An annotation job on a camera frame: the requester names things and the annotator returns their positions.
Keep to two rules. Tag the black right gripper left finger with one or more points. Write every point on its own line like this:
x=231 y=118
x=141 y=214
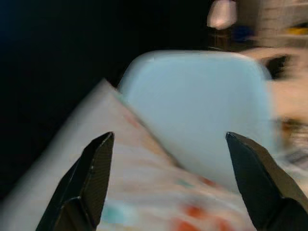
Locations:
x=81 y=192

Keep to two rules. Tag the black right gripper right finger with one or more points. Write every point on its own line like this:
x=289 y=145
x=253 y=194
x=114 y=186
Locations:
x=262 y=183

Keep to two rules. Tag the white pillow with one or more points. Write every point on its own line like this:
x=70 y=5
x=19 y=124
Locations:
x=134 y=183

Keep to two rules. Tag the white plastic chair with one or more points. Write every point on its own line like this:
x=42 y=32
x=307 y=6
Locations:
x=192 y=108

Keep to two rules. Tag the white blurry lampshade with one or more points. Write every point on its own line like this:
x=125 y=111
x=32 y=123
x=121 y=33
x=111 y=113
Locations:
x=221 y=14

